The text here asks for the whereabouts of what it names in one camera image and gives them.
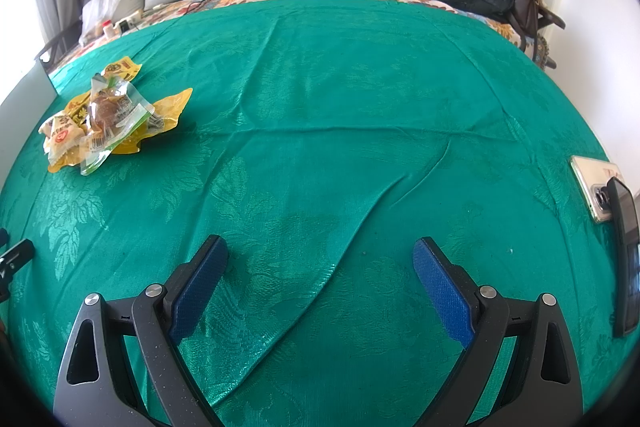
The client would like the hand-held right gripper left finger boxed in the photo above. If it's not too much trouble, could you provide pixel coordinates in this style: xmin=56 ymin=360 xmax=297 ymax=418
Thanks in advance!
xmin=52 ymin=234 xmax=230 ymax=427

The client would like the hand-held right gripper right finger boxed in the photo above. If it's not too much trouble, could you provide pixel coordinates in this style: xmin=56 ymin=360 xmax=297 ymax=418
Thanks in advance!
xmin=412 ymin=236 xmax=586 ymax=427

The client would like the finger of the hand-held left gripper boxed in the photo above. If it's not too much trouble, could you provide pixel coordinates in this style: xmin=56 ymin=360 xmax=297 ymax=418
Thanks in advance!
xmin=0 ymin=238 xmax=36 ymax=280

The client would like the red label snack packet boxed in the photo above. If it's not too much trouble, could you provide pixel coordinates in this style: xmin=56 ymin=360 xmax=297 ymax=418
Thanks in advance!
xmin=39 ymin=109 xmax=86 ymax=155

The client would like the white and brown cardboard box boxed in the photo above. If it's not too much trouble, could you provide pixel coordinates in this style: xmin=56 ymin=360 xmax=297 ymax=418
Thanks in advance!
xmin=0 ymin=59 xmax=58 ymax=128

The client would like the green-edged clear snack packet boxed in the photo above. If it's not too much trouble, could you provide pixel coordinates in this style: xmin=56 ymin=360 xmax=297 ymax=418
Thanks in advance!
xmin=80 ymin=74 xmax=156 ymax=175

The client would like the yellow-edged peanut packet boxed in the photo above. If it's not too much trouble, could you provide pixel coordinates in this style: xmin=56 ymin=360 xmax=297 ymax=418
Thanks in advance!
xmin=47 ymin=87 xmax=194 ymax=175

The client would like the yellow printed snack packet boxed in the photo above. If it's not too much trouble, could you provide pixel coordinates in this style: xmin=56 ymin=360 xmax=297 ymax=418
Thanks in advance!
xmin=91 ymin=56 xmax=143 ymax=82

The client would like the green patterned blanket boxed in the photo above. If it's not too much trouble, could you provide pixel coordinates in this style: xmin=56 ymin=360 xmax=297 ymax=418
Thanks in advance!
xmin=0 ymin=0 xmax=626 ymax=423

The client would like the black smartphone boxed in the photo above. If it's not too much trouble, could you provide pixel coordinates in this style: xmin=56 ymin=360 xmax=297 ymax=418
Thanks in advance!
xmin=606 ymin=177 xmax=640 ymax=339

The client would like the white smartphone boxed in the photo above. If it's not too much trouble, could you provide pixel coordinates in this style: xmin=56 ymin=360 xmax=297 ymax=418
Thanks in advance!
xmin=569 ymin=154 xmax=623 ymax=224

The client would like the dark chair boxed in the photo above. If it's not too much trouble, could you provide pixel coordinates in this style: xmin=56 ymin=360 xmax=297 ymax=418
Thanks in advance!
xmin=34 ymin=21 xmax=83 ymax=64
xmin=520 ymin=4 xmax=568 ymax=70

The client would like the white power strip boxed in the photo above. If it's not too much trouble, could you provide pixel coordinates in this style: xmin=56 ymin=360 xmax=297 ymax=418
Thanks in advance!
xmin=116 ymin=11 xmax=143 ymax=32

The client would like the clear plastic bag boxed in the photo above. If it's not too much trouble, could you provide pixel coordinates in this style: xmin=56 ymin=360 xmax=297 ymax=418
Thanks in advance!
xmin=80 ymin=0 xmax=123 ymax=42

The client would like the brown bag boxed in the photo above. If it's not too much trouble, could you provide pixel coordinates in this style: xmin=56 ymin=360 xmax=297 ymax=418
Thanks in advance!
xmin=510 ymin=0 xmax=546 ymax=38

